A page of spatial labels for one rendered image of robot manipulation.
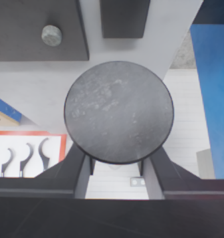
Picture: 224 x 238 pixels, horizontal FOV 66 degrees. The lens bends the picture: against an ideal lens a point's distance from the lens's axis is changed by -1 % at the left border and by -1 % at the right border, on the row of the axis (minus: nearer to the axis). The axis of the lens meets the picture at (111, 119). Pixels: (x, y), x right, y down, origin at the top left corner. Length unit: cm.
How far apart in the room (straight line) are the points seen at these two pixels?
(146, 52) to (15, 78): 16
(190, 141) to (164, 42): 194
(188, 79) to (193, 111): 42
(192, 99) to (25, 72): 213
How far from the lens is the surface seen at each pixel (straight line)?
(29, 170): 204
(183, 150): 204
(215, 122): 48
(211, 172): 88
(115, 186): 188
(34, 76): 23
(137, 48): 17
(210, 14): 32
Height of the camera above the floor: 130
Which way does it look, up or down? 19 degrees down
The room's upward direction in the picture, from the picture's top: 179 degrees counter-clockwise
